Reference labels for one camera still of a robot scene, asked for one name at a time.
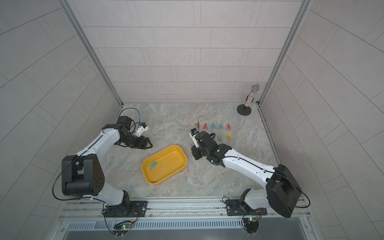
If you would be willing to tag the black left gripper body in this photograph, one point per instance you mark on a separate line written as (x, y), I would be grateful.
(133, 140)

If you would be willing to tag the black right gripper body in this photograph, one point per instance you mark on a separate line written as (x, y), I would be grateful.
(200, 151)

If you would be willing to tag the yellow plastic storage tray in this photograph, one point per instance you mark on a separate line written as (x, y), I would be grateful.
(171, 161)

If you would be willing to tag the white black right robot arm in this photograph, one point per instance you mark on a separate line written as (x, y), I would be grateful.
(280, 189)

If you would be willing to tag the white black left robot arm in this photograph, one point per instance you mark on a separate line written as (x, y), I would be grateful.
(82, 174)

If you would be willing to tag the teal clothespin tray bottom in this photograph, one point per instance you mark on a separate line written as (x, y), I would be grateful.
(152, 165)

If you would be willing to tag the ventilation grille strip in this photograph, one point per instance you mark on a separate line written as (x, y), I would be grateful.
(178, 224)

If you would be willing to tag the right controller board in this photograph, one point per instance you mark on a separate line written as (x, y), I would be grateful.
(251, 225)

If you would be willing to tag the controller board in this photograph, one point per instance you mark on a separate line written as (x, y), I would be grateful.
(251, 225)
(120, 229)

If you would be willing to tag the left controller board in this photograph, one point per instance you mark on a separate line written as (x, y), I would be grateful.
(120, 229)

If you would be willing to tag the left corner metal profile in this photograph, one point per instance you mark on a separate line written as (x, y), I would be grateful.
(87, 45)

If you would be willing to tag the corner metal profile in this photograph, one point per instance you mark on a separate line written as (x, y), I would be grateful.
(87, 45)
(288, 42)

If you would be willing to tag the right corner metal profile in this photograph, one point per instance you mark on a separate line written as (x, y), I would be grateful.
(288, 42)

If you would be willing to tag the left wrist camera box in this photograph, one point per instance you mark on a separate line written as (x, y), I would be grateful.
(127, 121)

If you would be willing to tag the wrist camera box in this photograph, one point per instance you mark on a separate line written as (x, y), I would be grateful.
(127, 121)
(205, 139)

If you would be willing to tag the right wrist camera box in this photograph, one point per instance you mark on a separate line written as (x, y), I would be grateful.
(205, 139)

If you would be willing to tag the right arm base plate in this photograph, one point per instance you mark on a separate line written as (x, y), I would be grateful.
(240, 208)

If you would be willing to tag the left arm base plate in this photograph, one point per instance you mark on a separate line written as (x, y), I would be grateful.
(134, 209)

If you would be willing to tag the aluminium front rail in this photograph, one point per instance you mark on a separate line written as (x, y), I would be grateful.
(173, 208)

